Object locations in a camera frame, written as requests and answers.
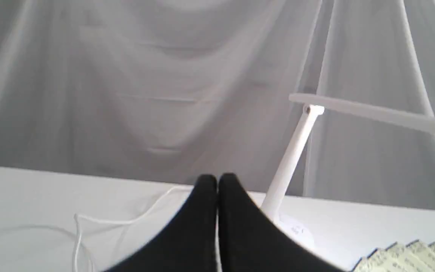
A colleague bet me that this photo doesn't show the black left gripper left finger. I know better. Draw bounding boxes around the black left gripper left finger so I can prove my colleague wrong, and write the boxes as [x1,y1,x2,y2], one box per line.
[108,174,218,272]

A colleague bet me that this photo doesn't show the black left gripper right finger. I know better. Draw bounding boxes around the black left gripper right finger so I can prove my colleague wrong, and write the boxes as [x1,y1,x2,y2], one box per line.
[219,173,340,272]

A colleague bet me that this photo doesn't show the paper folding fan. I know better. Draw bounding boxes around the paper folding fan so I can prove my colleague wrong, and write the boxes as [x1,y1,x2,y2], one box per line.
[352,240,435,272]

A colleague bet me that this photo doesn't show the white desk lamp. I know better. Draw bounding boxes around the white desk lamp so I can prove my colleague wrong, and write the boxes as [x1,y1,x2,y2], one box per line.
[261,93,435,247]

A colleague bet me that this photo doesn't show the white power cable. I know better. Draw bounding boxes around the white power cable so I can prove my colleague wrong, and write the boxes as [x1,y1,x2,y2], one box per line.
[0,185,197,272]

